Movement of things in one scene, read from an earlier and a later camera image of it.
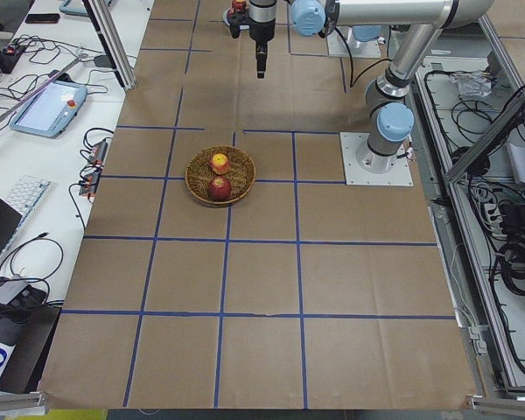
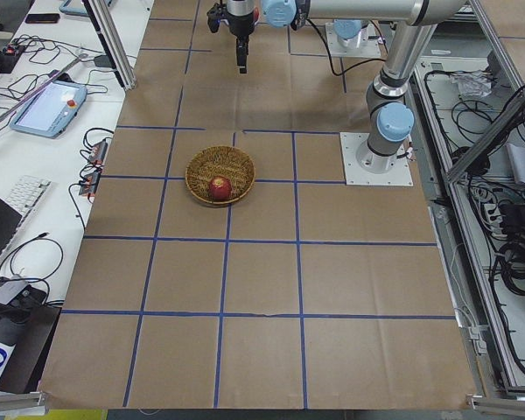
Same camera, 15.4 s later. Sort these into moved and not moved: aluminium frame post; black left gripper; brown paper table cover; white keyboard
Moved: black left gripper
Not moved: white keyboard; aluminium frame post; brown paper table cover
